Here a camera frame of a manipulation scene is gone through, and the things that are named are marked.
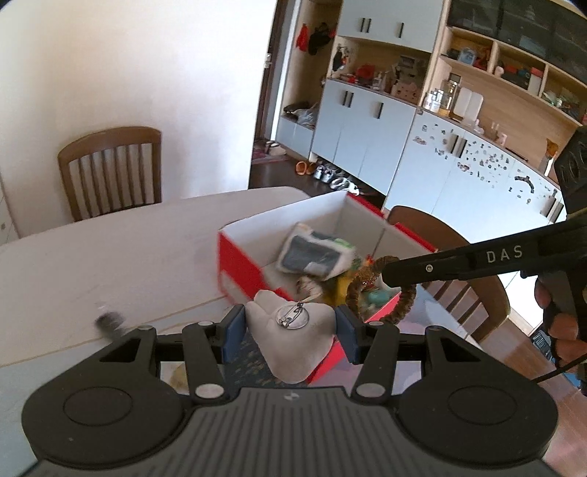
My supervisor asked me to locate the printed white plastic bag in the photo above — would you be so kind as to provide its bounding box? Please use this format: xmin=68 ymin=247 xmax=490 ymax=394
xmin=277 ymin=222 xmax=359 ymax=279

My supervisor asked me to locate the pile of bags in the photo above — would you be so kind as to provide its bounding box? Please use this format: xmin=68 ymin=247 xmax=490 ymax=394
xmin=283 ymin=102 xmax=318 ymax=128

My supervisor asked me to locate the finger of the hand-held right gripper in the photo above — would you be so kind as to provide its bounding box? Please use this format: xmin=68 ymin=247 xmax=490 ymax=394
xmin=382 ymin=247 xmax=478 ymax=288

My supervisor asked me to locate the white storage container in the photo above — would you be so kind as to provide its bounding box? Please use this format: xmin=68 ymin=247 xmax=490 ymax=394
xmin=454 ymin=87 xmax=485 ymax=123

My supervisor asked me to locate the person's right hand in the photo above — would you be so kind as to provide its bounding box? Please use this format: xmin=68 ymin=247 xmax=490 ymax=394
xmin=534 ymin=275 xmax=581 ymax=354

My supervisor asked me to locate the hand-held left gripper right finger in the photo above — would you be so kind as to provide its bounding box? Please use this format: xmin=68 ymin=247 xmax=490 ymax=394
xmin=334 ymin=303 xmax=485 ymax=401

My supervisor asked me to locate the red cardboard box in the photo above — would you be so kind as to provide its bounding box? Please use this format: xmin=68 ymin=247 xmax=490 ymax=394
xmin=216 ymin=190 xmax=440 ymax=387

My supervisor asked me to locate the small grey metal clip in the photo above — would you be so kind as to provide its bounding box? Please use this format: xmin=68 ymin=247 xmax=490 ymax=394
xmin=95 ymin=311 xmax=128 ymax=341

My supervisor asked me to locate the black cable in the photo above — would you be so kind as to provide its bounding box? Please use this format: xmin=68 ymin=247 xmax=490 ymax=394
xmin=531 ymin=355 xmax=587 ymax=385

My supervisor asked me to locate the white tooth plush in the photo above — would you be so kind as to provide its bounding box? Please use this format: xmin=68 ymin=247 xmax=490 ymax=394
xmin=245 ymin=289 xmax=339 ymax=386

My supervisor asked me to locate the cartoon printed packet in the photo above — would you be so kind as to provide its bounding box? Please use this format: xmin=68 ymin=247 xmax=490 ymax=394
xmin=327 ymin=257 xmax=382 ymax=318

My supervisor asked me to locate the group of glass jars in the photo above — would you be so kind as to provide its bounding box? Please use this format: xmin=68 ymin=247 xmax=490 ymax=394
xmin=422 ymin=77 xmax=462 ymax=119

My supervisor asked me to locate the white drawer chest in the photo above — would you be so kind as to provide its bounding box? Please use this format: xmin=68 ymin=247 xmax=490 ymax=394
xmin=0 ymin=173 xmax=20 ymax=242

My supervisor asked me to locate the row of grey shoes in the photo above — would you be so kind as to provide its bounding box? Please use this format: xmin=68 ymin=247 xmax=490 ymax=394
xmin=314 ymin=164 xmax=361 ymax=196

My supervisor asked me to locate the slatted wooden chair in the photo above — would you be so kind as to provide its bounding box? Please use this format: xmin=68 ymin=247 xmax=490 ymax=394
xmin=57 ymin=127 xmax=163 ymax=223
xmin=387 ymin=205 xmax=513 ymax=346

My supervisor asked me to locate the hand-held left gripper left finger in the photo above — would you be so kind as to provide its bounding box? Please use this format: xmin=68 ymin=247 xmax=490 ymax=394
xmin=98 ymin=303 xmax=247 ymax=405

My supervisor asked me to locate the wooden toy board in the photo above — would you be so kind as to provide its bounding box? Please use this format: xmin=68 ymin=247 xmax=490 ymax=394
xmin=391 ymin=54 xmax=426 ymax=105

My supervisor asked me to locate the brown braided rope ring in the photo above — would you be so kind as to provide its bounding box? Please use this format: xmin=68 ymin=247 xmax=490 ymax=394
xmin=346 ymin=255 xmax=418 ymax=325

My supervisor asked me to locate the black hanging bag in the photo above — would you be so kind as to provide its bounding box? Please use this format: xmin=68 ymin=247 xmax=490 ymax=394
xmin=308 ymin=22 xmax=334 ymax=57

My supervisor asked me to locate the dark brown door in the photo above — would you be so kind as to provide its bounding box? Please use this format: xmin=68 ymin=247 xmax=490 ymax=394
xmin=248 ymin=0 xmax=300 ymax=190

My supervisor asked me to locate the patterned door mat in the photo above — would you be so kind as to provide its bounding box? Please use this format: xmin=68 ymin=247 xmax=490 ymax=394
xmin=251 ymin=141 xmax=291 ymax=167

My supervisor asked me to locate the light blue wall cabinet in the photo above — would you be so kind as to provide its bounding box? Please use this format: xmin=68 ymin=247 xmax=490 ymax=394
xmin=274 ymin=0 xmax=587 ymax=231

